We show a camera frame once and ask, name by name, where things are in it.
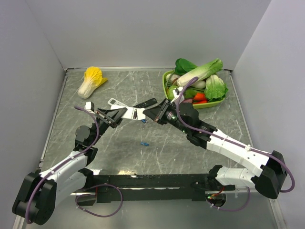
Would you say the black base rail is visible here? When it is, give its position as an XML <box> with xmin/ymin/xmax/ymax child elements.
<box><xmin>80</xmin><ymin>174</ymin><xmax>235</xmax><ymax>203</ymax></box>

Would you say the yellow napa cabbage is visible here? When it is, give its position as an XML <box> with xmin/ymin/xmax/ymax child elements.
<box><xmin>78</xmin><ymin>66</ymin><xmax>108</xmax><ymax>99</ymax></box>

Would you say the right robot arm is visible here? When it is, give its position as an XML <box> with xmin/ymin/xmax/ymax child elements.
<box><xmin>143</xmin><ymin>99</ymin><xmax>287</xmax><ymax>199</ymax></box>

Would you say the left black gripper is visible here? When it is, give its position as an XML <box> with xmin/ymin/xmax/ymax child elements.
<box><xmin>90</xmin><ymin>107</ymin><xmax>128</xmax><ymax>146</ymax></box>

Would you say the brown mushroom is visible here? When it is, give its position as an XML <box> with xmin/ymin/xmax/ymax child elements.
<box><xmin>172</xmin><ymin>78</ymin><xmax>178</xmax><ymax>85</ymax></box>

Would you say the black slim remote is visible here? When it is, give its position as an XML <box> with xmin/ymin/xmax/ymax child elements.
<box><xmin>133</xmin><ymin>98</ymin><xmax>157</xmax><ymax>108</ymax></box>

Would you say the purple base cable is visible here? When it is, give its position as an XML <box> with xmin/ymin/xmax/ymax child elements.
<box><xmin>206</xmin><ymin>187</ymin><xmax>251</xmax><ymax>212</ymax></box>
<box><xmin>75</xmin><ymin>183</ymin><xmax>123</xmax><ymax>218</ymax></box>

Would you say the dark green spinach leaf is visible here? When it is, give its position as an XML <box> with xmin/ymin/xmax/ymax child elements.
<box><xmin>174</xmin><ymin>58</ymin><xmax>197</xmax><ymax>76</ymax></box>

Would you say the round green cabbage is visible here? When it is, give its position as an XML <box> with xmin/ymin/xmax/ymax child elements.
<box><xmin>167</xmin><ymin>85</ymin><xmax>179</xmax><ymax>101</ymax></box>

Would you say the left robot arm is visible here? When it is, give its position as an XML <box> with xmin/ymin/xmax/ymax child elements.
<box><xmin>12</xmin><ymin>107</ymin><xmax>128</xmax><ymax>225</ymax></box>

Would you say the white air conditioner remote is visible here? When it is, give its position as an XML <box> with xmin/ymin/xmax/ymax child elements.
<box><xmin>107</xmin><ymin>98</ymin><xmax>128</xmax><ymax>110</ymax></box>

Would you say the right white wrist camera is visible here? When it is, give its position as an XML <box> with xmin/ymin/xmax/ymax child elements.
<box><xmin>171</xmin><ymin>87</ymin><xmax>184</xmax><ymax>105</ymax></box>

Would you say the green bok choy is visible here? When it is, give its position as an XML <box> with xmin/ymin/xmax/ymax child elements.
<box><xmin>204</xmin><ymin>74</ymin><xmax>228</xmax><ymax>102</ymax></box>

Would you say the white garlic bulb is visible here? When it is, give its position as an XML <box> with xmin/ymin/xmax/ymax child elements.
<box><xmin>165</xmin><ymin>74</ymin><xmax>180</xmax><ymax>83</ymax></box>

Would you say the orange carrot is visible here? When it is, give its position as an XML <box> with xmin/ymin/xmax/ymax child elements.
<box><xmin>193</xmin><ymin>93</ymin><xmax>206</xmax><ymax>101</ymax></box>

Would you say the white grey-faced remote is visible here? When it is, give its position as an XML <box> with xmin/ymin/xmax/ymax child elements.
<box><xmin>110</xmin><ymin>105</ymin><xmax>146</xmax><ymax>120</ymax></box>

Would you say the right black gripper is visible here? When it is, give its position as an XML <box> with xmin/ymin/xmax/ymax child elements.
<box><xmin>143</xmin><ymin>98</ymin><xmax>190</xmax><ymax>134</ymax></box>

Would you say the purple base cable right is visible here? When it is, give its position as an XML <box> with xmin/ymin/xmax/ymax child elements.
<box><xmin>206</xmin><ymin>187</ymin><xmax>251</xmax><ymax>212</ymax></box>

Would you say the purple onion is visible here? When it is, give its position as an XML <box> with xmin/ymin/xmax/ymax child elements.
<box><xmin>183</xmin><ymin>98</ymin><xmax>193</xmax><ymax>104</ymax></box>

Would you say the long green napa cabbage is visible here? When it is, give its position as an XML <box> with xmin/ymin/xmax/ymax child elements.
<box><xmin>177</xmin><ymin>58</ymin><xmax>223</xmax><ymax>86</ymax></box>

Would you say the green plastic basket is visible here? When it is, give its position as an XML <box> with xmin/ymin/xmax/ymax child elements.
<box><xmin>163</xmin><ymin>71</ymin><xmax>226</xmax><ymax>109</ymax></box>

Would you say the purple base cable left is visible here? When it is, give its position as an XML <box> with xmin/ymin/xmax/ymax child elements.
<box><xmin>75</xmin><ymin>183</ymin><xmax>123</xmax><ymax>218</ymax></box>

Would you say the white radish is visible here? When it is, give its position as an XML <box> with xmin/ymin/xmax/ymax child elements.
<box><xmin>192</xmin><ymin>81</ymin><xmax>206</xmax><ymax>89</ymax></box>

